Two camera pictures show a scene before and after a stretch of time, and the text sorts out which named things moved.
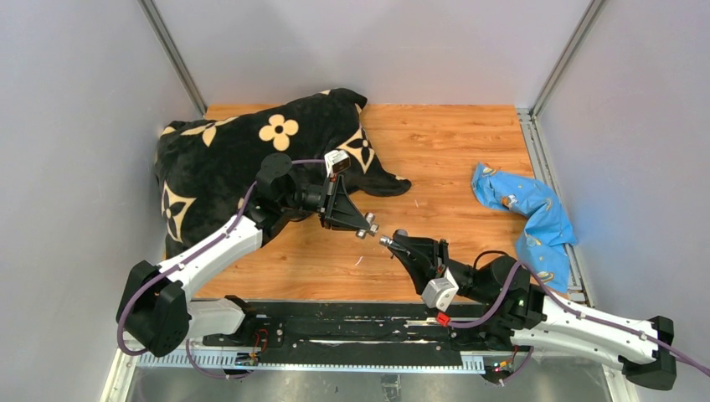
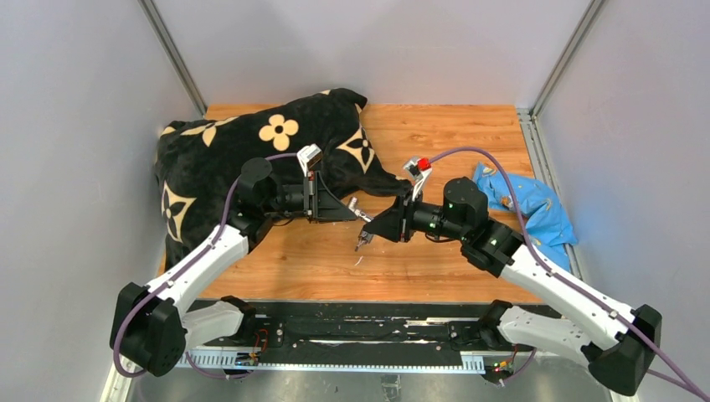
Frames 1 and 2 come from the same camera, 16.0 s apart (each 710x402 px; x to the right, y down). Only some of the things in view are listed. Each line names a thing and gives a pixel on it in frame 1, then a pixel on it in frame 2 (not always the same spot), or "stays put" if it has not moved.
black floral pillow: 207,169 stays put
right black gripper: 418,256 -> 396,224
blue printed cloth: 544,239 stays put
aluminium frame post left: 151,10 stays put
